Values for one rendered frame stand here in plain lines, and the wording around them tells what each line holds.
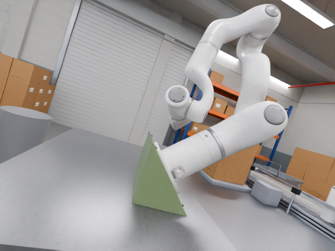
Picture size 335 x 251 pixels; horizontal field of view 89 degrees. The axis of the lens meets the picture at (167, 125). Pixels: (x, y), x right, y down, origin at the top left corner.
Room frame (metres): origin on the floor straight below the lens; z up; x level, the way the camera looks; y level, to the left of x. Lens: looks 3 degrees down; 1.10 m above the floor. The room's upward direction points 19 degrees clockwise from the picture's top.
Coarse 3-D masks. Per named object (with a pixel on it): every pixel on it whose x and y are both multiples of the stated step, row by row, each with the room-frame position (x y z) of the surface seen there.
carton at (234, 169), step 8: (200, 128) 1.20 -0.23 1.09; (240, 152) 0.97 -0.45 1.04; (248, 152) 0.99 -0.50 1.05; (224, 160) 0.94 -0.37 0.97; (232, 160) 0.96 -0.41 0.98; (240, 160) 0.98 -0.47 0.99; (248, 160) 1.00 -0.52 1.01; (208, 168) 0.98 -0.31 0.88; (216, 168) 0.93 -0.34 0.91; (224, 168) 0.95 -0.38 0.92; (232, 168) 0.96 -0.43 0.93; (240, 168) 0.98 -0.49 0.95; (248, 168) 1.00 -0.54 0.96; (216, 176) 0.93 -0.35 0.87; (224, 176) 0.95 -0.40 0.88; (232, 176) 0.97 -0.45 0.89; (240, 176) 0.99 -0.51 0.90; (240, 184) 1.00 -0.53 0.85
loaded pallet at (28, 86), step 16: (0, 64) 2.47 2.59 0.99; (16, 64) 2.53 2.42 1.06; (0, 80) 2.49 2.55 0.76; (16, 80) 2.54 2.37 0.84; (32, 80) 2.66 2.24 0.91; (48, 80) 3.22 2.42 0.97; (0, 96) 2.50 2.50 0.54; (16, 96) 2.56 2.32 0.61; (32, 96) 2.81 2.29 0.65; (48, 96) 3.42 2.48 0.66
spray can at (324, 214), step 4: (332, 188) 0.78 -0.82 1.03; (332, 192) 0.78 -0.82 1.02; (328, 196) 0.79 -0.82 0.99; (332, 196) 0.77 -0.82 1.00; (328, 200) 0.78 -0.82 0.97; (332, 200) 0.77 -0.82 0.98; (332, 204) 0.76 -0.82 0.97; (324, 208) 0.78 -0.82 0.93; (328, 208) 0.77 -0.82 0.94; (324, 212) 0.77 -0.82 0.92; (328, 212) 0.76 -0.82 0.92; (332, 212) 0.75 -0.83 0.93; (320, 216) 0.79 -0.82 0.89; (324, 216) 0.77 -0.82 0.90; (328, 216) 0.76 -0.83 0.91; (332, 216) 0.75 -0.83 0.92; (324, 220) 0.76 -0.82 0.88; (328, 220) 0.76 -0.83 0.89; (332, 220) 0.75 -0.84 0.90; (332, 224) 0.75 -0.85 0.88
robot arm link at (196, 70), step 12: (204, 48) 0.66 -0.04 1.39; (216, 48) 0.68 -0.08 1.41; (192, 60) 0.66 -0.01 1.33; (204, 60) 0.65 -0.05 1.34; (192, 72) 0.65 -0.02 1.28; (204, 72) 0.64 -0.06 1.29; (204, 84) 0.62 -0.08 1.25; (204, 96) 0.60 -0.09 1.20; (192, 108) 0.59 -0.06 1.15; (204, 108) 0.59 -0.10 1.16; (192, 120) 0.61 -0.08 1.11
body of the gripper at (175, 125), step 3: (171, 120) 0.73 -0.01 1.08; (186, 120) 0.76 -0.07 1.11; (189, 120) 0.78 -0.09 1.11; (171, 123) 0.74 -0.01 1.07; (174, 123) 0.73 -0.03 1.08; (177, 123) 0.74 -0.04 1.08; (180, 123) 0.75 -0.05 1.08; (183, 123) 0.77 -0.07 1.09; (186, 123) 0.80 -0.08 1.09; (174, 126) 0.76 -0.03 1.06; (177, 126) 0.77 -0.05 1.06; (180, 126) 0.79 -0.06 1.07; (174, 129) 0.79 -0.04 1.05
